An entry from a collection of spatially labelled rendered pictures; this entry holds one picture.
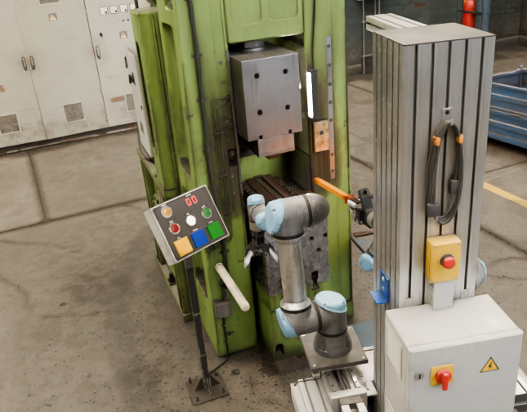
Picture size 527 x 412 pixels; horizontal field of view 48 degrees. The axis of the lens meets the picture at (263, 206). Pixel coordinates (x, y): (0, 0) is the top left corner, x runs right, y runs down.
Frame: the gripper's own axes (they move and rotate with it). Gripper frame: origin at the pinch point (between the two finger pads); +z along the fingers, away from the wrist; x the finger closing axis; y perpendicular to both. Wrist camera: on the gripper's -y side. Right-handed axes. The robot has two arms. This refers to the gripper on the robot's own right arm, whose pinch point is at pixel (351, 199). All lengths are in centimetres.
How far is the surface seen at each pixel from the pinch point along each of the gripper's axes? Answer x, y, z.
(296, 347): -21, 105, 40
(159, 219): -88, -4, 23
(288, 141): -12.5, -21.6, 40.7
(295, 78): -6, -53, 40
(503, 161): 291, 111, 221
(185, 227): -77, 3, 23
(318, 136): 10, -17, 53
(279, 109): -16, -39, 40
